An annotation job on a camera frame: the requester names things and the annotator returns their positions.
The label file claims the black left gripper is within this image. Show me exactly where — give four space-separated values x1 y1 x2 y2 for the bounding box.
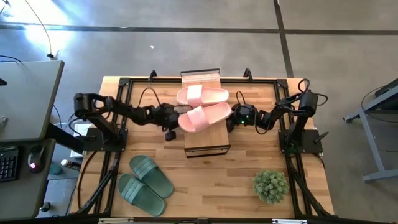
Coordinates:
152 103 183 142

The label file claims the pink slide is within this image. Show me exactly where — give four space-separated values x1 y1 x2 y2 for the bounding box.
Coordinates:
177 102 233 134
175 84 230 109

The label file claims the wooden shelf black metal frame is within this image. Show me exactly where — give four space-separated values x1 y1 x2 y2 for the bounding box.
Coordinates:
180 68 232 159

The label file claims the green slide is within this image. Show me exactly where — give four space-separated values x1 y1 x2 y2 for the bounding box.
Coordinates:
117 173 167 217
129 154 175 199

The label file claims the artificial green plant ball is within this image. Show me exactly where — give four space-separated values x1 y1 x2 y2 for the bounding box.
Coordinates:
252 169 290 205

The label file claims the white box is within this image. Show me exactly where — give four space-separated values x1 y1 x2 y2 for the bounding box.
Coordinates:
69 122 95 158

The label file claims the white capped bottle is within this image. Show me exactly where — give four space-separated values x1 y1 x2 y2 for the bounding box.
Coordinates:
60 159 82 172

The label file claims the teal round object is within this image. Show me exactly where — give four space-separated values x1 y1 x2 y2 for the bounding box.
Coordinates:
48 162 63 176

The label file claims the black computer mouse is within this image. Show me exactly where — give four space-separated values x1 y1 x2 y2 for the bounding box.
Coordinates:
27 145 46 174

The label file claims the light grey desk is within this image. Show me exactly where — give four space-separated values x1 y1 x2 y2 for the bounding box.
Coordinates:
0 60 65 143

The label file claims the black flat device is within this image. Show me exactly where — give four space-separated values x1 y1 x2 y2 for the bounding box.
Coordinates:
374 77 398 99

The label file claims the black keyboard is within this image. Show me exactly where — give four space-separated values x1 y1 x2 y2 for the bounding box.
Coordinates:
0 146 21 184

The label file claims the dark grey desk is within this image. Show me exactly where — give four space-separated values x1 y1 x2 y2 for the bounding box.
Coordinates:
0 138 57 220

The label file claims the black aluminium table frame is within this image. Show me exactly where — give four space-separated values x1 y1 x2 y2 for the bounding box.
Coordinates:
72 67 336 219

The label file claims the silver metal bracket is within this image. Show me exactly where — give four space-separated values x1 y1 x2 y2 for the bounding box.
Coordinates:
98 217 134 224
272 218 308 224

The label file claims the grey metal table frame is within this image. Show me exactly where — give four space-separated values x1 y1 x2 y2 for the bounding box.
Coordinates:
343 77 398 184

